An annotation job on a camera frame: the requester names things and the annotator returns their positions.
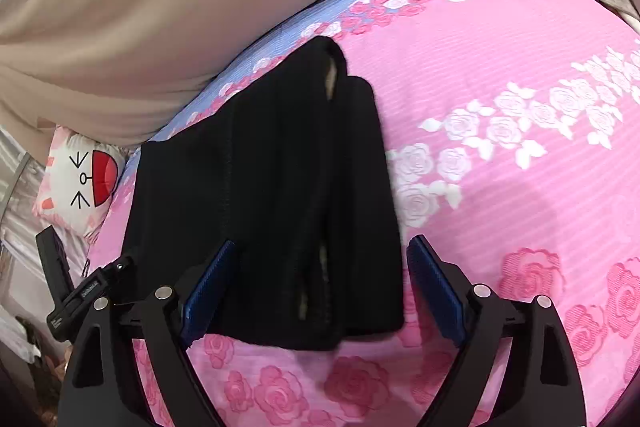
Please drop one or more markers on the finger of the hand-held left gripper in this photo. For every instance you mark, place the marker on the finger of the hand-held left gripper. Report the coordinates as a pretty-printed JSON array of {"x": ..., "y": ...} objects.
[{"x": 112, "y": 274}]

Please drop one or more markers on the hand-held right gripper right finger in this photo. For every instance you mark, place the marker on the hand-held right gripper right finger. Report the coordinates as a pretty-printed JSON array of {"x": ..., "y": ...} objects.
[{"x": 437, "y": 292}]

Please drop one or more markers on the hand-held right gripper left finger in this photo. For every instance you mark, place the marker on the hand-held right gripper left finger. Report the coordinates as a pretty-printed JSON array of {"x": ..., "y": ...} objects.
[{"x": 207, "y": 292}]

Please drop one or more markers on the black pants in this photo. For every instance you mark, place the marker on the black pants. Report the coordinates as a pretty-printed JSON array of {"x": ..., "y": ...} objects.
[{"x": 270, "y": 207}]

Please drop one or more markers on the white cat face pillow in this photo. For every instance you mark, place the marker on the white cat face pillow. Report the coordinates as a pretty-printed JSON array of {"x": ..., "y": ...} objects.
[{"x": 82, "y": 177}]

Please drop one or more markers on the pink rose print bed sheet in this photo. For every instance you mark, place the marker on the pink rose print bed sheet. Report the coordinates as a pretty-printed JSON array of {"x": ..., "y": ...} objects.
[{"x": 500, "y": 82}]

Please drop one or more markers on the beige padded headboard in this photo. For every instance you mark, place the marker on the beige padded headboard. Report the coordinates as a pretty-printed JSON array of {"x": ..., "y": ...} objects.
[{"x": 150, "y": 17}]

